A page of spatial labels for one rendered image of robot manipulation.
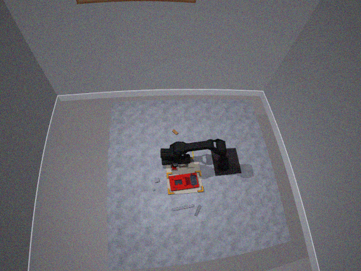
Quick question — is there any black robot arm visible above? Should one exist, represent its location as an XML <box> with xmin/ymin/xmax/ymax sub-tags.
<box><xmin>160</xmin><ymin>139</ymin><xmax>230</xmax><ymax>172</ymax></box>

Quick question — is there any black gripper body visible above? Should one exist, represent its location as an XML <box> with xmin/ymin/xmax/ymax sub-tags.
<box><xmin>161</xmin><ymin>154</ymin><xmax>191</xmax><ymax>165</ymax></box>

